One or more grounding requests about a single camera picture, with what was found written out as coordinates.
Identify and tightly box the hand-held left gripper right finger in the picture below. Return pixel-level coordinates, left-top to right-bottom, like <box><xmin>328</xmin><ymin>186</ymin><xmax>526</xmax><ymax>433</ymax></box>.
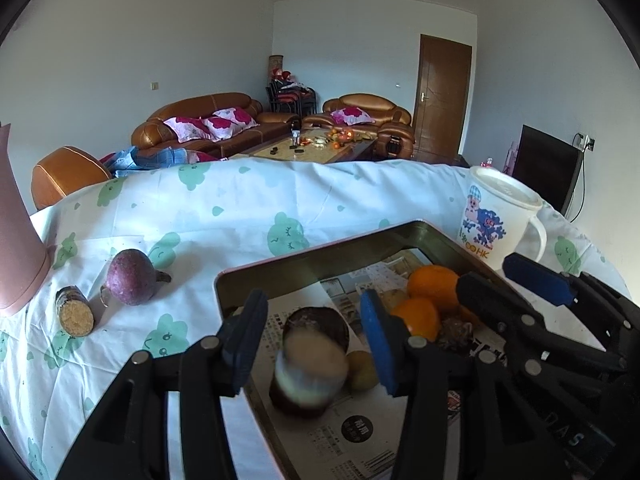
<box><xmin>360</xmin><ymin>288</ymin><xmax>571</xmax><ymax>480</ymax></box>

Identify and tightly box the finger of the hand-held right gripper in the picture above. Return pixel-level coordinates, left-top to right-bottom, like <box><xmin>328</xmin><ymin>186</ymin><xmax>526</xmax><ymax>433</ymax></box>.
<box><xmin>456</xmin><ymin>271</ymin><xmax>627</xmax><ymax>377</ymax></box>
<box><xmin>502</xmin><ymin>252</ymin><xmax>640</xmax><ymax>342</ymax></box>

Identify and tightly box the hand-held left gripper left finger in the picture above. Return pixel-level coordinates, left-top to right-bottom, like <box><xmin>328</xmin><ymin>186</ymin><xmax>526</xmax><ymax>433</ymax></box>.
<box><xmin>55</xmin><ymin>289</ymin><xmax>270</xmax><ymax>480</ymax></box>

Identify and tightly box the brown round fruit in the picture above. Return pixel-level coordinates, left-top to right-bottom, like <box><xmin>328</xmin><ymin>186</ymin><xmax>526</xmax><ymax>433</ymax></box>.
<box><xmin>346</xmin><ymin>351</ymin><xmax>379</xmax><ymax>393</ymax></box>

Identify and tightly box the dark layered cake piece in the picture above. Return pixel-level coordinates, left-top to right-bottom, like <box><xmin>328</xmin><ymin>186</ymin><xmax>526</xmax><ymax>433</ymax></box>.
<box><xmin>269</xmin><ymin>327</ymin><xmax>350</xmax><ymax>417</ymax></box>

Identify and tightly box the metal tray with pink rim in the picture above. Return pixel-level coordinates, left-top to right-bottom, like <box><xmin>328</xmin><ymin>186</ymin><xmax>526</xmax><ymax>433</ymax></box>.
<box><xmin>215</xmin><ymin>219</ymin><xmax>608</xmax><ymax>480</ymax></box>

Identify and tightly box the dark brown rough fruit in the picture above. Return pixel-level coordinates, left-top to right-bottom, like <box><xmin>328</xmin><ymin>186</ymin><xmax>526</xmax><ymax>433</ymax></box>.
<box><xmin>437</xmin><ymin>317</ymin><xmax>473</xmax><ymax>356</ymax></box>

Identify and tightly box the white printed mug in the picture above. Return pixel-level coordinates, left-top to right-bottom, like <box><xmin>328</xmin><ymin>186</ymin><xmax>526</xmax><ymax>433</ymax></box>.
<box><xmin>456</xmin><ymin>175</ymin><xmax>548</xmax><ymax>272</ymax></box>

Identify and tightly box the printed paper sheet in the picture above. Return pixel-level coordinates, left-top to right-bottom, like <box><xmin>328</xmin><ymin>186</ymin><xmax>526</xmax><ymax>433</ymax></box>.
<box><xmin>260</xmin><ymin>252</ymin><xmax>481</xmax><ymax>480</ymax></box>

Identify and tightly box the white mug lid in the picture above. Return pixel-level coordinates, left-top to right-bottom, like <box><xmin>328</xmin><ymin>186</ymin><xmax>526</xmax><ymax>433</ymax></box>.
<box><xmin>469</xmin><ymin>166</ymin><xmax>543</xmax><ymax>211</ymax></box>

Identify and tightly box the black television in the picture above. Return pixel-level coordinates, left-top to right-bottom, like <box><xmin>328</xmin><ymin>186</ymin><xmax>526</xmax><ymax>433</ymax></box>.
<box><xmin>511</xmin><ymin>124</ymin><xmax>585</xmax><ymax>218</ymax></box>

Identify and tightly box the purple passion fruit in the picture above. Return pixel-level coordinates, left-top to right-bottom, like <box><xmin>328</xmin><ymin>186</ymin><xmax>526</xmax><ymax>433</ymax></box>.
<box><xmin>104</xmin><ymin>249</ymin><xmax>172</xmax><ymax>307</ymax></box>

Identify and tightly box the sugarcane piece with tan end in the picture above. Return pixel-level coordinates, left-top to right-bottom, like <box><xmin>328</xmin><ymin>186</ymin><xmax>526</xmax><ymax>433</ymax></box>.
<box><xmin>55</xmin><ymin>286</ymin><xmax>96</xmax><ymax>338</ymax></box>

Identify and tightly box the brown wooden door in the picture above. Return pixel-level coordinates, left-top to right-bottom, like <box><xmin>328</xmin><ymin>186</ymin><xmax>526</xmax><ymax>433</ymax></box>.
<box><xmin>412</xmin><ymin>34</ymin><xmax>473</xmax><ymax>163</ymax></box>

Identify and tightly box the wooden coffee table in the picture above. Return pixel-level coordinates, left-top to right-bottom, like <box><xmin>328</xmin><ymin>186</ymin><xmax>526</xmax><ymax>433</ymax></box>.
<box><xmin>235</xmin><ymin>129</ymin><xmax>376</xmax><ymax>165</ymax></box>

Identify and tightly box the pile of small oranges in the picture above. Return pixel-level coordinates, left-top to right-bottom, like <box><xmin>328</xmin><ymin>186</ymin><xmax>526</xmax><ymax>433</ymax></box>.
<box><xmin>312</xmin><ymin>129</ymin><xmax>373</xmax><ymax>148</ymax></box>

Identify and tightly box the blue plaid cloth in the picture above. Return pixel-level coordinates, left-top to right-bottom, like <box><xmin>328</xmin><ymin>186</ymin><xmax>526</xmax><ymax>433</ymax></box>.
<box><xmin>100</xmin><ymin>146</ymin><xmax>193</xmax><ymax>177</ymax></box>

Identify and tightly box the pink floral pillow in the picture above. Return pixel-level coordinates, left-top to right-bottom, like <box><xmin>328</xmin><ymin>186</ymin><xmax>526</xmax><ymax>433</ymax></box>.
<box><xmin>164</xmin><ymin>116</ymin><xmax>213</xmax><ymax>142</ymax></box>
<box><xmin>202</xmin><ymin>107</ymin><xmax>260</xmax><ymax>141</ymax></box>
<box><xmin>331</xmin><ymin>107</ymin><xmax>375</xmax><ymax>126</ymax></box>

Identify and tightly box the brown leather armchair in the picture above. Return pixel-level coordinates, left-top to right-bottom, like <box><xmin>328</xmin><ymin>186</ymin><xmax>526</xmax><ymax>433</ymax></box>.
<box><xmin>302</xmin><ymin>93</ymin><xmax>416</xmax><ymax>161</ymax></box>

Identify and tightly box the long brown leather sofa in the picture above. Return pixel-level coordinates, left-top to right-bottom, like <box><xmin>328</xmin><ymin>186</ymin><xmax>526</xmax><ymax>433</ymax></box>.
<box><xmin>131</xmin><ymin>92</ymin><xmax>301</xmax><ymax>161</ymax></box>

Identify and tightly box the pink jug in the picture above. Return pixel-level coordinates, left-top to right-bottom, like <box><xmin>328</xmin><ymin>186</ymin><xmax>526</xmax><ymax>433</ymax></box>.
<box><xmin>0</xmin><ymin>122</ymin><xmax>53</xmax><ymax>317</ymax></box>

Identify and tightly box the stack of black chairs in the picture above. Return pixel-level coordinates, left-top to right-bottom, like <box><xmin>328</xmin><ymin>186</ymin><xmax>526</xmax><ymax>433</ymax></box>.
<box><xmin>265</xmin><ymin>77</ymin><xmax>318</xmax><ymax>115</ymax></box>

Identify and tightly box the black power cable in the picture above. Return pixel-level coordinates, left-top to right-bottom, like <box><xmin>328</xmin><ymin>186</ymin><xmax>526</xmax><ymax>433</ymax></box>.
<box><xmin>570</xmin><ymin>150</ymin><xmax>587</xmax><ymax>221</ymax></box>

